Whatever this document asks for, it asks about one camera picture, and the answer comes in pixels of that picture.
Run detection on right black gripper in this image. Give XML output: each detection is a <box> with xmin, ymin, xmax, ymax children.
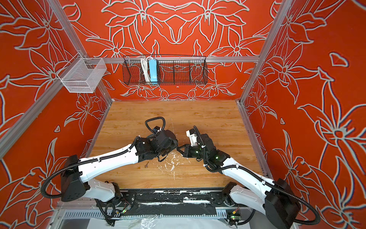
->
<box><xmin>175</xmin><ymin>144</ymin><xmax>210</xmax><ymax>161</ymax></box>

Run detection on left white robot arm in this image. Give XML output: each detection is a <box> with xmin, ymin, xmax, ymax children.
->
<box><xmin>41</xmin><ymin>127</ymin><xmax>178</xmax><ymax>203</ymax></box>

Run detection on white cable bundle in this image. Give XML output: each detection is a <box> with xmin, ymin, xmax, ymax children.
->
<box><xmin>140</xmin><ymin>56</ymin><xmax>151</xmax><ymax>83</ymax></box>

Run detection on white cable duct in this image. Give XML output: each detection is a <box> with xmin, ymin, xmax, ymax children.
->
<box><xmin>62</xmin><ymin>208</ymin><xmax>228</xmax><ymax>220</ymax></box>

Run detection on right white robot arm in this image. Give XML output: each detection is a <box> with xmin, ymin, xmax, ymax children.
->
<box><xmin>177</xmin><ymin>127</ymin><xmax>321</xmax><ymax>229</ymax></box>

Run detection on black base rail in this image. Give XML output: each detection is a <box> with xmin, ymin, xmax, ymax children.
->
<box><xmin>116</xmin><ymin>188</ymin><xmax>242</xmax><ymax>218</ymax></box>

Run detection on black wire basket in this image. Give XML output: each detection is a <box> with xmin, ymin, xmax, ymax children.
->
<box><xmin>122</xmin><ymin>54</ymin><xmax>208</xmax><ymax>86</ymax></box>

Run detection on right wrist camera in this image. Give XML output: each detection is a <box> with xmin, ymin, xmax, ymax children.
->
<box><xmin>186</xmin><ymin>129</ymin><xmax>198</xmax><ymax>147</ymax></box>

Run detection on light blue box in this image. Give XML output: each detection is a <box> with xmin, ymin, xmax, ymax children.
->
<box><xmin>149</xmin><ymin>59</ymin><xmax>158</xmax><ymax>85</ymax></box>

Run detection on clear plastic bin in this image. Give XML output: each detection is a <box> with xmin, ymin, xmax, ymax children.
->
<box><xmin>57</xmin><ymin>58</ymin><xmax>107</xmax><ymax>93</ymax></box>

